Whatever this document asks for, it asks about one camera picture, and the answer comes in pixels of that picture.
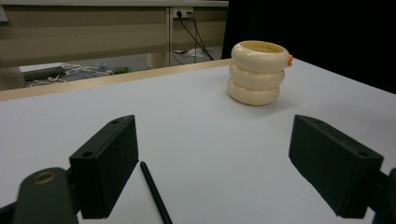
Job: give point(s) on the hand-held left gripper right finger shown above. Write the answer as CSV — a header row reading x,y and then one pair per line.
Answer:
x,y
336,168

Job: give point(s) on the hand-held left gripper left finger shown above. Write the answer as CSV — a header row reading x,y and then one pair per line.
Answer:
x,y
104,168

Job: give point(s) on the black pen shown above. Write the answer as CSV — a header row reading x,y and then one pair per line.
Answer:
x,y
154,193

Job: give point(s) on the cream ringed pen holder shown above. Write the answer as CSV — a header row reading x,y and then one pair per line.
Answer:
x,y
255,81

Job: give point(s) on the white table sheet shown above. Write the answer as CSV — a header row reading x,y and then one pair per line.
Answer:
x,y
199,140

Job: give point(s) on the green plastic bottle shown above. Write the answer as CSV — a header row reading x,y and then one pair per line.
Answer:
x,y
122,70

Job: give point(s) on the grey cylinder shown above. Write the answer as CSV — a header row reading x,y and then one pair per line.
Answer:
x,y
43,73

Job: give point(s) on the white plastic wrapper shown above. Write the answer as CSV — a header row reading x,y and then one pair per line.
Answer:
x,y
195,53

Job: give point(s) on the white wall socket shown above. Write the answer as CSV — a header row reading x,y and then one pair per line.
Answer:
x,y
183,11

